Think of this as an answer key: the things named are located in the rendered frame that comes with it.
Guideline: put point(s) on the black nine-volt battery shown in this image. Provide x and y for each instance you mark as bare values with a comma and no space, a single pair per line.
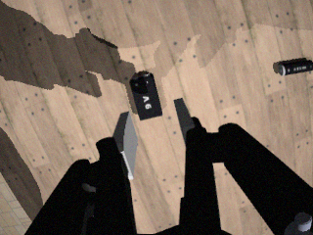
145,95

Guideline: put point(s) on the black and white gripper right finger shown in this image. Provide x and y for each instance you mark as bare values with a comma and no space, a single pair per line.
282,198

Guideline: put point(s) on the black aa battery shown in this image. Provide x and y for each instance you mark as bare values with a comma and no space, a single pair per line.
296,67

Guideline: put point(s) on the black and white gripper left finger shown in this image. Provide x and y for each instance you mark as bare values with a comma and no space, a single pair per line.
71,203

